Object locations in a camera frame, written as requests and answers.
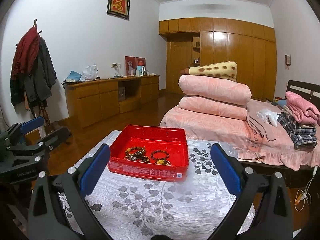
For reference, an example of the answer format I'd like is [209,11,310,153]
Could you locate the white plastic bag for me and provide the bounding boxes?
[80,64,98,82]

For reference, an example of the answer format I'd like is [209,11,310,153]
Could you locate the wall switch panel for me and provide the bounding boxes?
[285,54,291,66]

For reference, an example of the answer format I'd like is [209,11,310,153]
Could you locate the plaid folded clothes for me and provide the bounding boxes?
[278,112,317,149]

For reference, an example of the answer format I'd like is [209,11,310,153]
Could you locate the red tin box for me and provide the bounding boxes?
[107,125,189,182]

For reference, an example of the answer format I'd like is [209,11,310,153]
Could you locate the framed red wall picture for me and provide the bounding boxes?
[106,0,131,20]

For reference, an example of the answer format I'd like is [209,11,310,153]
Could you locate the light blue kettle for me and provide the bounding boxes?
[136,65,145,76]

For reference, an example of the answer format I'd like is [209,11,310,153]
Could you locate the white charging cable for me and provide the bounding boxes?
[294,166,318,212]

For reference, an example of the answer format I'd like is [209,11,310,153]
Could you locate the lower pink folded quilt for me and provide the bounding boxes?
[178,96,248,120]

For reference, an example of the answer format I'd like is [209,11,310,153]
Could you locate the red picture frame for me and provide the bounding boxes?
[125,56,146,76]

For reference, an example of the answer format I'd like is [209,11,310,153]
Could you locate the dark wooden headboard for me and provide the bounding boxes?
[286,80,320,105]

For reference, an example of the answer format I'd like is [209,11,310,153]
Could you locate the brown wooden bead bracelet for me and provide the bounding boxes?
[123,146,151,163]

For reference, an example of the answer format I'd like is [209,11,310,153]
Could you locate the pink folded clothes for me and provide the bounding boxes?
[285,91,320,126]

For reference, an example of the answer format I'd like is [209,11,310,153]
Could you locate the blue folded cloth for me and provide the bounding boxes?
[65,70,82,83]

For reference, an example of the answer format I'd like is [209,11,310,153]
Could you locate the gold pendant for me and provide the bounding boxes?
[156,159,171,166]

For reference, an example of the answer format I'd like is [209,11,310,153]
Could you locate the yellow spotted folded blanket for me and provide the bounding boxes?
[185,61,238,82]

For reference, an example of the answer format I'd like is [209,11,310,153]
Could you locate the wooden sideboard cabinet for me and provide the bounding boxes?
[64,75,159,128]

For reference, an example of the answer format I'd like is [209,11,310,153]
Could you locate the coat rack with clothes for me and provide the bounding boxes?
[10,20,71,137]

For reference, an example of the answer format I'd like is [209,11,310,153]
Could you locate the wooden wardrobe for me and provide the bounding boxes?
[159,18,277,101]

